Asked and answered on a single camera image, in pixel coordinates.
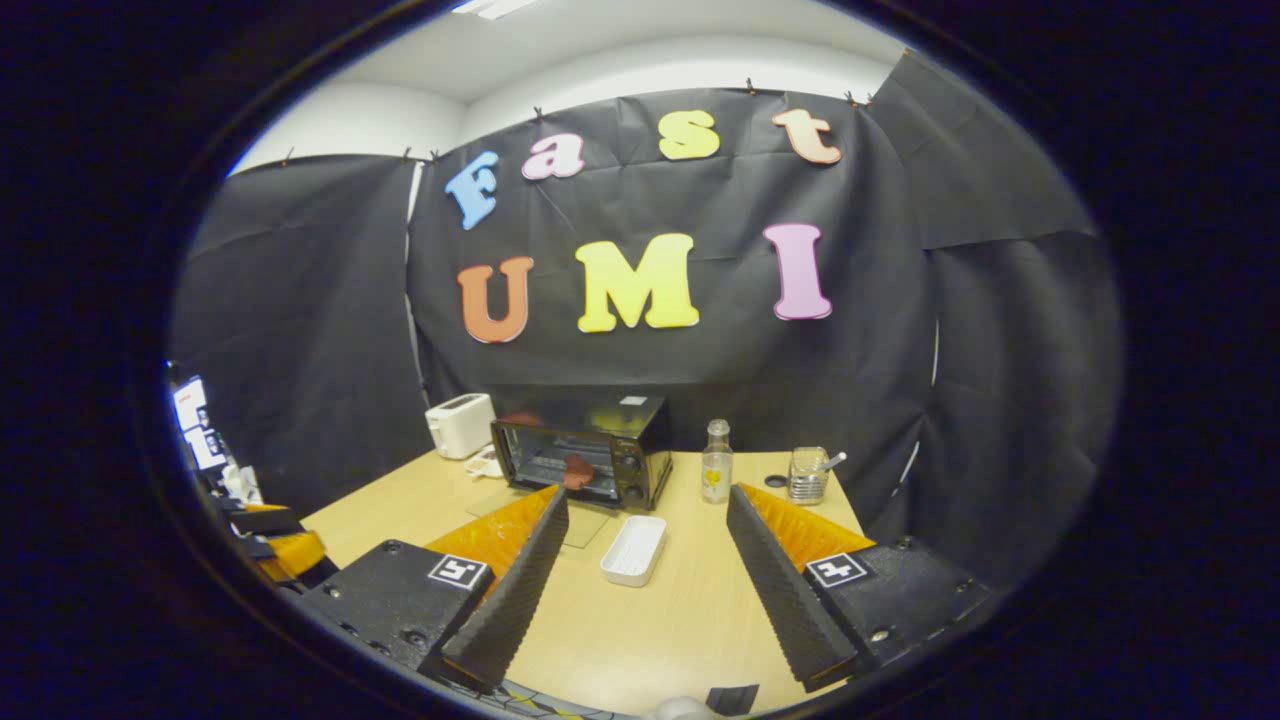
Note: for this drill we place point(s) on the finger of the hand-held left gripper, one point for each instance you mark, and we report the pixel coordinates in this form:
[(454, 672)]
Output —
[(295, 555), (265, 521)]

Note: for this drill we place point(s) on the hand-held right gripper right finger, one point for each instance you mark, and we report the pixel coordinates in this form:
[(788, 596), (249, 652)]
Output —
[(775, 580)]

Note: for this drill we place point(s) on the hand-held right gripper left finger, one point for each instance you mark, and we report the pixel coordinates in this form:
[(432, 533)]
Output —
[(510, 600)]

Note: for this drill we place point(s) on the brown fried chicken drumstick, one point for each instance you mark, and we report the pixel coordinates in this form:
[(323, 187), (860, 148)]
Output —
[(578, 472)]

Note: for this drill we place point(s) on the black electric oven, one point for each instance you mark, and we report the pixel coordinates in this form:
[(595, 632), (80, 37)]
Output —
[(640, 440)]

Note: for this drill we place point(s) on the small white object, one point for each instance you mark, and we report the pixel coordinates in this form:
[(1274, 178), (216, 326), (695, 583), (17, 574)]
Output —
[(242, 485)]

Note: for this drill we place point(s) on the clear glass holder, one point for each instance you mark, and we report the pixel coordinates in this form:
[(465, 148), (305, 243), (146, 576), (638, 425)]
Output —
[(807, 482)]

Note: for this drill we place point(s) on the clear glass bottle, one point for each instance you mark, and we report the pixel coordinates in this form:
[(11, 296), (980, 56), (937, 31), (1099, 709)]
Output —
[(716, 470)]

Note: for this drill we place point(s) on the white rectangular tray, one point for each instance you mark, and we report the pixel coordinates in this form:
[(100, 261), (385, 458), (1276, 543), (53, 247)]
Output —
[(633, 550)]

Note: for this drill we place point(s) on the white spoon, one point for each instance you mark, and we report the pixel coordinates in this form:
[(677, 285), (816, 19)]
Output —
[(835, 461)]

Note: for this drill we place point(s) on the white divided snack dish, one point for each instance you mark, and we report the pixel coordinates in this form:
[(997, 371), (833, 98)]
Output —
[(487, 462)]

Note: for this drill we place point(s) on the white toaster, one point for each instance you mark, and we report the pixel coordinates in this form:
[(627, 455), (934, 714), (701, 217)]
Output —
[(460, 425)]

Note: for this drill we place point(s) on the large ceiling light panel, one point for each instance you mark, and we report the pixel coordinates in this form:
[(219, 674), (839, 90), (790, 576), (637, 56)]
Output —
[(490, 6)]

